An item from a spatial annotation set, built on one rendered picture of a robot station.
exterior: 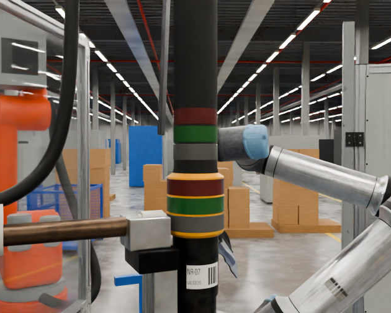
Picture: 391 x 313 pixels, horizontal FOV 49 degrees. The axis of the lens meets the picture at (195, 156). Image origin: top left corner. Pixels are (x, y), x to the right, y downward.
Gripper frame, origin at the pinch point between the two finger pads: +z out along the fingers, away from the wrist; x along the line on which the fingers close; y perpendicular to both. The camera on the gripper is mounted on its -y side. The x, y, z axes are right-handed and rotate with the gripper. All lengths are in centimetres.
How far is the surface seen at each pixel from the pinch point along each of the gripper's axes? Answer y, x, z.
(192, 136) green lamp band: 67, -9, -20
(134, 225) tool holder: 67, -13, -14
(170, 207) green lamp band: 65, -11, -15
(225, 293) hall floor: -386, 74, 74
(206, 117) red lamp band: 67, -8, -22
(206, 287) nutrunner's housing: 65, -8, -10
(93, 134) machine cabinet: -955, -130, -219
